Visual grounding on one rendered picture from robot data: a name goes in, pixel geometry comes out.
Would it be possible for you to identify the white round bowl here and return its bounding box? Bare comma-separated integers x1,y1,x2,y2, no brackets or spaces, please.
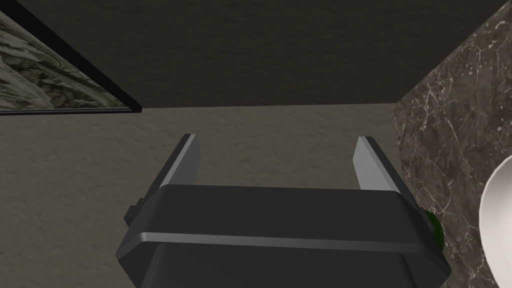
478,155,512,288

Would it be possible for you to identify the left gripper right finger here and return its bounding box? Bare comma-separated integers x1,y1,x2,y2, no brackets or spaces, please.
352,135,405,195

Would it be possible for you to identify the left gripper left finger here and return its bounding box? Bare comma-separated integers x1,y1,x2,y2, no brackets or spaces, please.
151,133,201,197

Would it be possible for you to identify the black framed wall picture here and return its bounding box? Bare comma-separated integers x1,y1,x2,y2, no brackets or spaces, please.
0,0,143,117

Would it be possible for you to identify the green round object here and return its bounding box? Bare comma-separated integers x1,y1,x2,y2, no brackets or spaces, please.
423,209,445,255

